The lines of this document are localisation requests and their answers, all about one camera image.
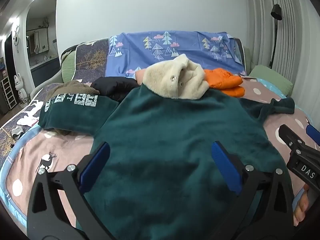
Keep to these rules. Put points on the black jacket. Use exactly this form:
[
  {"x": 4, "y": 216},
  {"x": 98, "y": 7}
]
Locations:
[{"x": 112, "y": 87}]

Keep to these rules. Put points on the small grey object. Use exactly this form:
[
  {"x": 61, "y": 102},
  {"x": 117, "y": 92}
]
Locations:
[{"x": 17, "y": 133}]

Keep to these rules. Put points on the black floor lamp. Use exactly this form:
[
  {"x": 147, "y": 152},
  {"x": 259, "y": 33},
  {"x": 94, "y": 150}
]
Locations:
[{"x": 276, "y": 12}]

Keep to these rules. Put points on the white deer wall decoration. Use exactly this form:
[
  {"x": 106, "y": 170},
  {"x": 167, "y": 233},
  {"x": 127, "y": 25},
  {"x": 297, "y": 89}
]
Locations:
[{"x": 15, "y": 40}]

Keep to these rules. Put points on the dark blue cabinet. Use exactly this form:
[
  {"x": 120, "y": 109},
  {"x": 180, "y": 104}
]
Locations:
[{"x": 45, "y": 72}]

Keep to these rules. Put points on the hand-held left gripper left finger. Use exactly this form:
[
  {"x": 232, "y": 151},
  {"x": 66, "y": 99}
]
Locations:
[{"x": 96, "y": 166}]

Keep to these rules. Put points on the green pillow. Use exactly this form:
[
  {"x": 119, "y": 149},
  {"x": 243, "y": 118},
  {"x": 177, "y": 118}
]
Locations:
[{"x": 272, "y": 80}]

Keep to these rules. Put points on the brown fleece garment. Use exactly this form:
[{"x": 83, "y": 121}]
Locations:
[{"x": 72, "y": 87}]

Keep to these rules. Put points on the blue tree-print sheet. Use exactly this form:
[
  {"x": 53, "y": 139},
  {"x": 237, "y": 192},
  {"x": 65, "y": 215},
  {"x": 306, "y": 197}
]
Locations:
[{"x": 140, "y": 55}]

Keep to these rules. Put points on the person's right hand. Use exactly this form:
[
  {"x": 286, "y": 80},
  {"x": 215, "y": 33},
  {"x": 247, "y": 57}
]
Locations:
[{"x": 301, "y": 205}]

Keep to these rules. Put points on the small white cloth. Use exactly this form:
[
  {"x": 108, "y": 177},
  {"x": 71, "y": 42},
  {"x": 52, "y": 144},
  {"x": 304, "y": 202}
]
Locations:
[{"x": 26, "y": 122}]

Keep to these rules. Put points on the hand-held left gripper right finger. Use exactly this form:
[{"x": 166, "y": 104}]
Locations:
[{"x": 226, "y": 167}]

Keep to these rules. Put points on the dark green fleece jacket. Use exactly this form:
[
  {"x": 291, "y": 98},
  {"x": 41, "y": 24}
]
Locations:
[{"x": 162, "y": 130}]

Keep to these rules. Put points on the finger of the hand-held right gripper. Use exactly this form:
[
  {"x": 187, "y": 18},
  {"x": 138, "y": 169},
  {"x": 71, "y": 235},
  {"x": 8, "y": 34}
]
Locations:
[
  {"x": 313, "y": 133},
  {"x": 287, "y": 133}
]

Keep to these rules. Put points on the white pleated curtain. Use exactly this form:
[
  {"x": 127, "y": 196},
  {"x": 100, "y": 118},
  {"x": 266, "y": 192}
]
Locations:
[{"x": 295, "y": 35}]

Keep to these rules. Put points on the orange puffer jacket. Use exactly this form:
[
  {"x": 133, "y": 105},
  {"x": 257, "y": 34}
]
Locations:
[{"x": 223, "y": 81}]

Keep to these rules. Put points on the white cat figurine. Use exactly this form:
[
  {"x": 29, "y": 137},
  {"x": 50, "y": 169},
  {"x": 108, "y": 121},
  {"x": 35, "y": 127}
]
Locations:
[{"x": 20, "y": 87}]

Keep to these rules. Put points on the green sofa backrest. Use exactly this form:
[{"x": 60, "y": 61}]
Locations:
[{"x": 68, "y": 65}]

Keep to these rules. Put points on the pink polka dot bed sheet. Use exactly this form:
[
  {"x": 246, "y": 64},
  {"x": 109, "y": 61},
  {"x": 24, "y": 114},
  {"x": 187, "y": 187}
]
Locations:
[{"x": 32, "y": 155}]

